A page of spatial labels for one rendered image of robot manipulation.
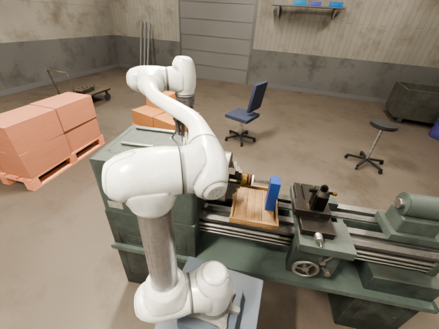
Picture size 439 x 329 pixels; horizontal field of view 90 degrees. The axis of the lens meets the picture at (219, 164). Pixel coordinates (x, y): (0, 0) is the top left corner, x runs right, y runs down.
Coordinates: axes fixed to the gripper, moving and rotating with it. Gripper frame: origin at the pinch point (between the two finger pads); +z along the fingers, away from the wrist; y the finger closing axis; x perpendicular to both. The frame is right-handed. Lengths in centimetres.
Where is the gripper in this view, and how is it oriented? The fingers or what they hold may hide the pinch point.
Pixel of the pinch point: (186, 141)
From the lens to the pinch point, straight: 119.3
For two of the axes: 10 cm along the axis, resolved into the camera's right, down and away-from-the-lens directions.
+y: 9.8, 1.5, -1.1
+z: -0.6, 8.3, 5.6
